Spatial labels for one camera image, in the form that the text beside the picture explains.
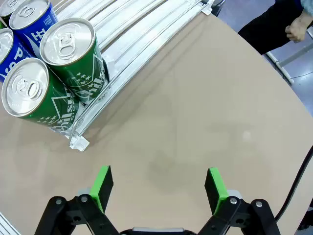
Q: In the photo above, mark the large white table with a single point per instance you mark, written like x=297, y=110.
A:
x=278, y=67

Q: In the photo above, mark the person left hand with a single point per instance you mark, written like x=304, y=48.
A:
x=297, y=29

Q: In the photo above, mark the person left forearm teal sleeve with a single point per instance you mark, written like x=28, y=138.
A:
x=308, y=3

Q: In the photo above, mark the blue Pepsi can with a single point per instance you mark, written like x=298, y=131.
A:
x=44, y=22
x=17, y=56

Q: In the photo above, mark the white clear can dispenser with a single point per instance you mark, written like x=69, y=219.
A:
x=146, y=31

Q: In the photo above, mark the green Chilsung cider can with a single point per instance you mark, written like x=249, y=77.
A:
x=56, y=107
x=80, y=66

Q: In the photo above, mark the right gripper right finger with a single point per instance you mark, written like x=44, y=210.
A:
x=215, y=191

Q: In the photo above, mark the person in teal fleece hoodie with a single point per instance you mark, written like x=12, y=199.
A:
x=266, y=27

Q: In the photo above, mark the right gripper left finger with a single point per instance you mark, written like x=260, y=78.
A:
x=100, y=188

